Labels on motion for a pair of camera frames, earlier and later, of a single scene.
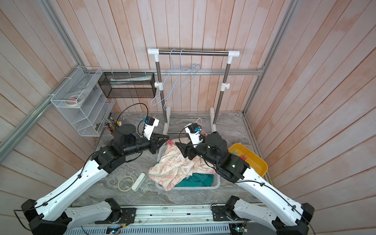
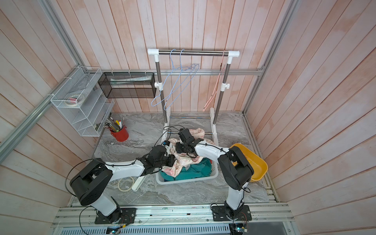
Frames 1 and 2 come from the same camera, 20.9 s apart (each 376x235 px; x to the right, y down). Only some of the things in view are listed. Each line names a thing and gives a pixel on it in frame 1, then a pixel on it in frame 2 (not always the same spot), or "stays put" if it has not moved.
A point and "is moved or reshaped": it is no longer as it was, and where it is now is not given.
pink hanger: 202,132 → 221,70
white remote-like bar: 139,182 stays put
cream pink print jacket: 173,162 is moved or reshaped
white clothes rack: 214,111 stays put
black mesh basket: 128,84 stays put
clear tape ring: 123,177 stays put
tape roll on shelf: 74,100 stays put
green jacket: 197,180 → 201,169
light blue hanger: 186,75 stays put
